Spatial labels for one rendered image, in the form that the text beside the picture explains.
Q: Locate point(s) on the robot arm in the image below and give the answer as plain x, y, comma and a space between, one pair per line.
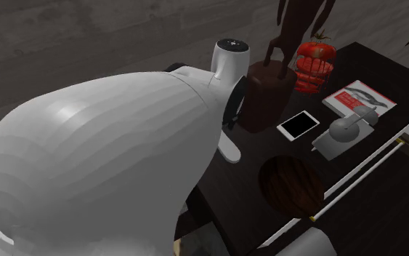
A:
94, 159

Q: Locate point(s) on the dark brown figure on block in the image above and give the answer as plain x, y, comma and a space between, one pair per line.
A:
266, 99

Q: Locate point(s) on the dark wooden table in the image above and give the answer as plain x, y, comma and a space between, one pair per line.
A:
232, 198

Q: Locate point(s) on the white phone with black screen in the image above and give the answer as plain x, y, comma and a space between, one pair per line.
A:
298, 125

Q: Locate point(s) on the dark brown wooden bowl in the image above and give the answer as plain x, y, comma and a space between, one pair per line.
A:
291, 188

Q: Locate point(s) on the red sliced tomato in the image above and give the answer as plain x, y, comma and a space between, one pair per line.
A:
314, 65

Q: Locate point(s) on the grey two-sphere sculpture on plate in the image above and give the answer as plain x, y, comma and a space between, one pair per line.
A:
342, 133

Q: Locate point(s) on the red and white book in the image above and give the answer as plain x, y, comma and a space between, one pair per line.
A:
345, 97

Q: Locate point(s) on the white cylinder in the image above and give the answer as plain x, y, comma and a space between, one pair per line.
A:
310, 244

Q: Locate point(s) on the white rod with gold ends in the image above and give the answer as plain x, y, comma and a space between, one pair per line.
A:
356, 181

